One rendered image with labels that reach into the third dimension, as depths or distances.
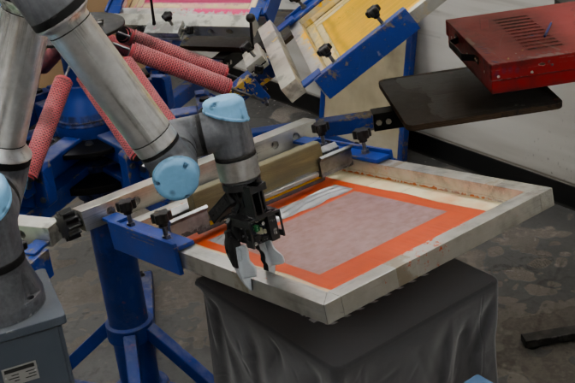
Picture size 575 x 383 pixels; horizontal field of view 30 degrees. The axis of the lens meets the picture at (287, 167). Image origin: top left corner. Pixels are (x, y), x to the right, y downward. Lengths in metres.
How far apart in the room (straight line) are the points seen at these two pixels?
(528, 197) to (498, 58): 0.97
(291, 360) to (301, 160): 0.54
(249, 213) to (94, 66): 0.42
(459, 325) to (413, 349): 0.13
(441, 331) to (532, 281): 1.93
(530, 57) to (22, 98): 1.61
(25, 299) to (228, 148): 0.43
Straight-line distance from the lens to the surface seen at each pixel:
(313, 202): 2.41
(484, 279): 2.27
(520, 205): 2.11
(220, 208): 1.98
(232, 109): 1.86
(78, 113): 3.05
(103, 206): 2.49
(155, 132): 1.73
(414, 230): 2.15
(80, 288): 4.40
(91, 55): 1.68
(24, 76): 1.84
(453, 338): 2.23
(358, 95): 5.19
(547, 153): 4.60
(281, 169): 2.45
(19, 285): 1.84
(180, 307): 4.13
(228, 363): 2.43
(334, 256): 2.10
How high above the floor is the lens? 2.12
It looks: 24 degrees down
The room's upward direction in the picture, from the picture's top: 7 degrees counter-clockwise
